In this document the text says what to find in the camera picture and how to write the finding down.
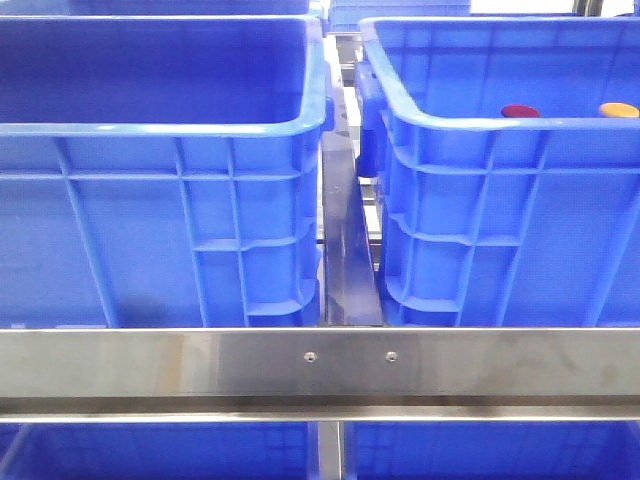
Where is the red round button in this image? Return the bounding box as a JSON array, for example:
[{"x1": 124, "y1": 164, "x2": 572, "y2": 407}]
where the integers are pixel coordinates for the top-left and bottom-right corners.
[{"x1": 501, "y1": 104, "x2": 541, "y2": 118}]

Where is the yellow round button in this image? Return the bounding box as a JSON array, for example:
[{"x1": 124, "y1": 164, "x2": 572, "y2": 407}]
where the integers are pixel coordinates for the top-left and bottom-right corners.
[{"x1": 599, "y1": 102, "x2": 640, "y2": 118}]

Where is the steel divider bar centre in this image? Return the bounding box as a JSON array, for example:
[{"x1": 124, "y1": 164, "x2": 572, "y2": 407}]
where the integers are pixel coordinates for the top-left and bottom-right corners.
[{"x1": 321, "y1": 131, "x2": 384, "y2": 327}]

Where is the large blue crate left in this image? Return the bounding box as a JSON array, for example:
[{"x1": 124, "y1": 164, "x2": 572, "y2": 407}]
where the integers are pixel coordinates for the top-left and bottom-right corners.
[{"x1": 1, "y1": 15, "x2": 333, "y2": 329}]

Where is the large blue crate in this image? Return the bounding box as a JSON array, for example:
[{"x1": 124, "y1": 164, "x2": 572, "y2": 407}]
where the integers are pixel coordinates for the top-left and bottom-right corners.
[
  {"x1": 1, "y1": 15, "x2": 333, "y2": 329},
  {"x1": 355, "y1": 17, "x2": 639, "y2": 327}
]

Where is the large blue crate right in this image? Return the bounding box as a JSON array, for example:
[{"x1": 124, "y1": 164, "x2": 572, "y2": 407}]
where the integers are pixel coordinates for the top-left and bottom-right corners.
[{"x1": 355, "y1": 17, "x2": 639, "y2": 327}]

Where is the blue crate lower right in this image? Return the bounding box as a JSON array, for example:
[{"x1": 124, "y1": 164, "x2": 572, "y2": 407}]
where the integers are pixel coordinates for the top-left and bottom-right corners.
[{"x1": 347, "y1": 421, "x2": 639, "y2": 479}]

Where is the blue crate rear right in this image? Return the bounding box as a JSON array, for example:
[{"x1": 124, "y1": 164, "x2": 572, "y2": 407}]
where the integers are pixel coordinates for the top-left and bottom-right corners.
[{"x1": 328, "y1": 0, "x2": 471, "y2": 33}]

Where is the blue crate lower left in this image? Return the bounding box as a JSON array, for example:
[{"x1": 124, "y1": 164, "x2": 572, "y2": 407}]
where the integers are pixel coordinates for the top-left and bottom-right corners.
[{"x1": 1, "y1": 422, "x2": 319, "y2": 479}]

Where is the blue crate rear left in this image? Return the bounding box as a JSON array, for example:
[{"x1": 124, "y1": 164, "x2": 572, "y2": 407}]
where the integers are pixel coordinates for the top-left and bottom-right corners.
[{"x1": 1, "y1": 0, "x2": 327, "y2": 18}]

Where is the steel vertical post lower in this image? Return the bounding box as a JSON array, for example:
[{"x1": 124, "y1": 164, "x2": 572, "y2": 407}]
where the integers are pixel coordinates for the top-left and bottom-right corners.
[{"x1": 318, "y1": 421, "x2": 346, "y2": 480}]

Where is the stainless steel front rail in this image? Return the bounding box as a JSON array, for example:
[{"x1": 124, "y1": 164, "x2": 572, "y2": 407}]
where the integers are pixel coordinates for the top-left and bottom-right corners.
[{"x1": 1, "y1": 327, "x2": 639, "y2": 423}]

